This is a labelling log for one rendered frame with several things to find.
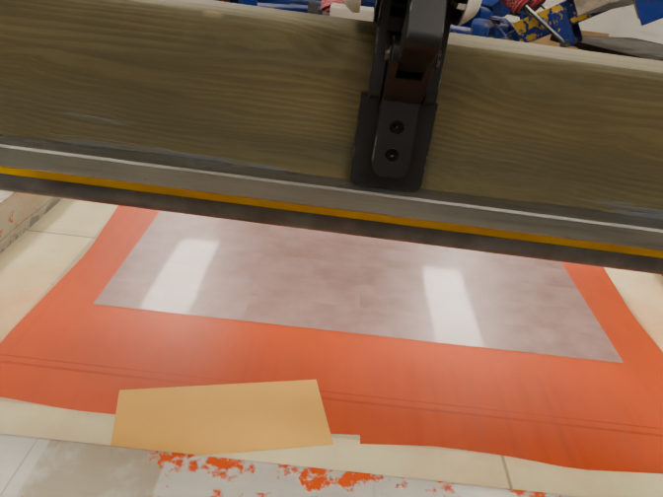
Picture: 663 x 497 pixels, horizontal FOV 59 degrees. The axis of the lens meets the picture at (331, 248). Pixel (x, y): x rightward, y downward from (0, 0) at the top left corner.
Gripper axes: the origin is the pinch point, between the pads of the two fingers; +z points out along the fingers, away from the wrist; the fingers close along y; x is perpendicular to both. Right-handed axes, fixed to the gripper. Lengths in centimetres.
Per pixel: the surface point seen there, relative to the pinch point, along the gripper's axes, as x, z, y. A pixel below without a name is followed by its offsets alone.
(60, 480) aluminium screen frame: -10.9, 11.1, 12.0
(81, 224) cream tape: -21.4, 14.8, -14.4
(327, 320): -1.5, 14.5, -5.0
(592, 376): 15.0, 14.3, -2.3
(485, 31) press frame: 27, 7, -107
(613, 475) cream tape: 13.3, 14.3, 5.5
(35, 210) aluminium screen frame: -24.7, 13.8, -14.0
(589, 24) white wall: 180, 31, -459
